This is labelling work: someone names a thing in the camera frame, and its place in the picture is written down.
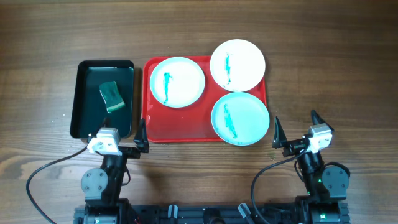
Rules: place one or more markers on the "white plate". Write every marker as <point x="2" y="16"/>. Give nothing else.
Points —
<point x="177" y="82"/>
<point x="237" y="65"/>

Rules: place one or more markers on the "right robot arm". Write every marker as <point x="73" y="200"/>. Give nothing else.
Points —
<point x="326" y="183"/>

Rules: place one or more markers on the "red plastic tray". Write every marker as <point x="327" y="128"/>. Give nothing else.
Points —
<point x="191" y="123"/>

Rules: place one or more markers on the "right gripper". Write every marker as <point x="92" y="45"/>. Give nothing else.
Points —
<point x="292" y="147"/>

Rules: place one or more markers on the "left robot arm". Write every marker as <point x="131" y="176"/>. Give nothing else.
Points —
<point x="102" y="186"/>

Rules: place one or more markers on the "light blue plate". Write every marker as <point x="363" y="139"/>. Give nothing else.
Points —
<point x="240" y="119"/>

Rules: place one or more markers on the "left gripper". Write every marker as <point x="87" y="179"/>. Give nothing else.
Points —
<point x="139" y="139"/>

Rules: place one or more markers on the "black rectangular tray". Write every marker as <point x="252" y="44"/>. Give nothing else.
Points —
<point x="89" y="109"/>

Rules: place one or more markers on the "green scrubbing sponge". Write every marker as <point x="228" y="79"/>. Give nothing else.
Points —
<point x="111" y="96"/>

